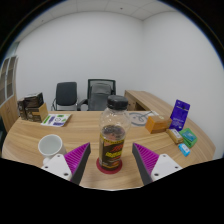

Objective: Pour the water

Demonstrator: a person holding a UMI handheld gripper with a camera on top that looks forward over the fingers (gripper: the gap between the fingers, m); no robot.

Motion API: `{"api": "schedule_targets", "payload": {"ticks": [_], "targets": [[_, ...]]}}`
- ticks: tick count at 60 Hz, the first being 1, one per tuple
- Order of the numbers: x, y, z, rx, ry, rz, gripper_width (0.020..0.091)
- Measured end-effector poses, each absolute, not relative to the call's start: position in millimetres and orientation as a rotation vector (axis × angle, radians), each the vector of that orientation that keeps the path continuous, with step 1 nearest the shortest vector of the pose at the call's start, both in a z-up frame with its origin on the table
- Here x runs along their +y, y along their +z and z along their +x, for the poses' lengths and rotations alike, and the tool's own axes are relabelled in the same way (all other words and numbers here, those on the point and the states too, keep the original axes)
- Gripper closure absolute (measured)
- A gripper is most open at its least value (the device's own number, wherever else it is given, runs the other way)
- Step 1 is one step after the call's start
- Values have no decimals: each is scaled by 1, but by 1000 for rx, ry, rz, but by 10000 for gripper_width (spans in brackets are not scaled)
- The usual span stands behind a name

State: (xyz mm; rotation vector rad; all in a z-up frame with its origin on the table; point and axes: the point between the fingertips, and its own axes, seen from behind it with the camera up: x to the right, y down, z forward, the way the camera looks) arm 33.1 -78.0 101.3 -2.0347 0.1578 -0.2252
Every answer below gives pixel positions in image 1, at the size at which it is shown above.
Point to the large dark brown box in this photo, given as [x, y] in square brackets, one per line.
[33, 99]

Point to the white green purple leaflet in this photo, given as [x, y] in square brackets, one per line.
[56, 120]

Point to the clear black-capped drink bottle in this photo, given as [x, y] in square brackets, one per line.
[112, 146]

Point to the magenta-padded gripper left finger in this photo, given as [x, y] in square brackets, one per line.
[60, 165]

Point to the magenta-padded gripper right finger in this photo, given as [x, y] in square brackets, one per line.
[163, 165]

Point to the small light blue box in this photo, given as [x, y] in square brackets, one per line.
[184, 150]

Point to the tan cardboard box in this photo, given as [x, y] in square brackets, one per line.
[37, 114]

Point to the wooden side desk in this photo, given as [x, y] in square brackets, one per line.
[143, 98]

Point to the wooden shelf cabinet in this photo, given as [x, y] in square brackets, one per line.
[8, 113]

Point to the orange-brown box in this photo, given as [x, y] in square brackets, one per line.
[158, 124]

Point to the grey mesh-back office chair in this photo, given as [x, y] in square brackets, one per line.
[99, 95]

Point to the small tan box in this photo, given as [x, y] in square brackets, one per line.
[174, 135]

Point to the green flat box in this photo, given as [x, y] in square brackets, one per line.
[188, 137]

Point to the black office chair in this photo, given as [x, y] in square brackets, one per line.
[66, 93]

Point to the flat round red coaster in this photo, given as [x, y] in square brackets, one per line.
[110, 171]

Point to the white mug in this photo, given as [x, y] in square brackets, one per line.
[50, 146]

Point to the purple upright package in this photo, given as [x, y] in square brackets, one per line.
[180, 115]

